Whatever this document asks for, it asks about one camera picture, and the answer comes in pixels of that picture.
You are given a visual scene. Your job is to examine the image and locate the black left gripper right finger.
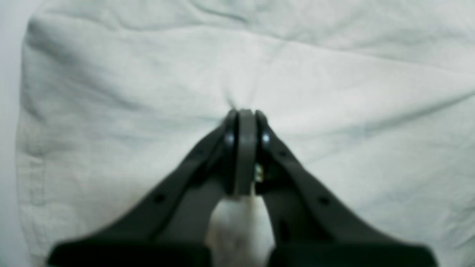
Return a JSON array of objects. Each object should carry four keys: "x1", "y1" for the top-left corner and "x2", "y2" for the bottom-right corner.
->
[{"x1": 252, "y1": 111, "x2": 438, "y2": 267}]

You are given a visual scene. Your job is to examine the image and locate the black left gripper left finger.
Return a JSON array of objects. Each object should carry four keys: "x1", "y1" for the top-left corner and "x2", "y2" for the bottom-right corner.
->
[{"x1": 47, "y1": 110, "x2": 247, "y2": 267}]

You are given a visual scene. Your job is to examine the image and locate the beige t-shirt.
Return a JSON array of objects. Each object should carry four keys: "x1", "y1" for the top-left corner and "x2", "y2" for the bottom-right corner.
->
[{"x1": 16, "y1": 0, "x2": 475, "y2": 267}]

